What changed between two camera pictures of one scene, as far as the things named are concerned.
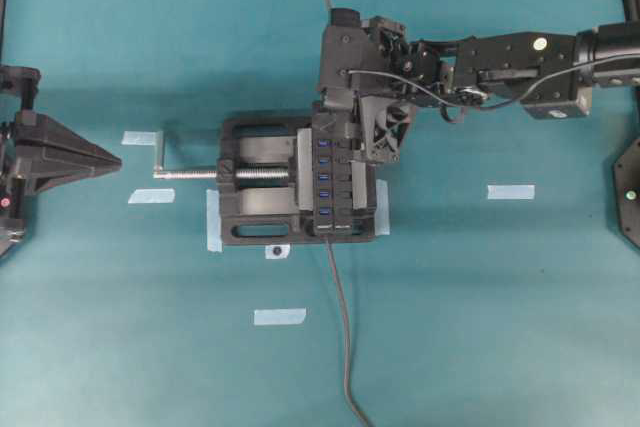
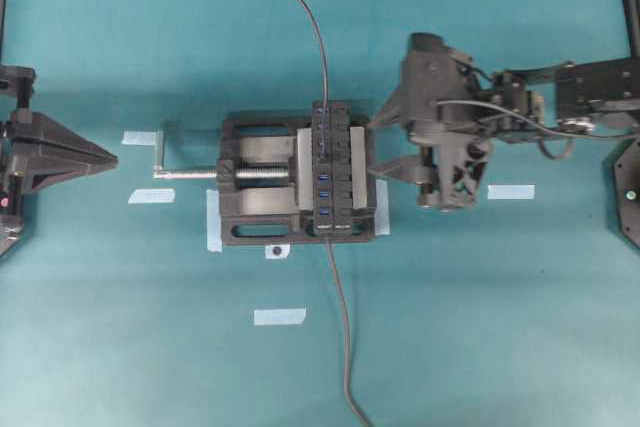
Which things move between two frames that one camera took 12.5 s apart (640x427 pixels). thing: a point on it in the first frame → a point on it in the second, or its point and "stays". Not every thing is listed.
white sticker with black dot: x=279 y=251 stays
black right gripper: x=374 y=64 → x=446 y=113
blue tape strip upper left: x=138 y=137 stays
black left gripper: x=24 y=137 stays
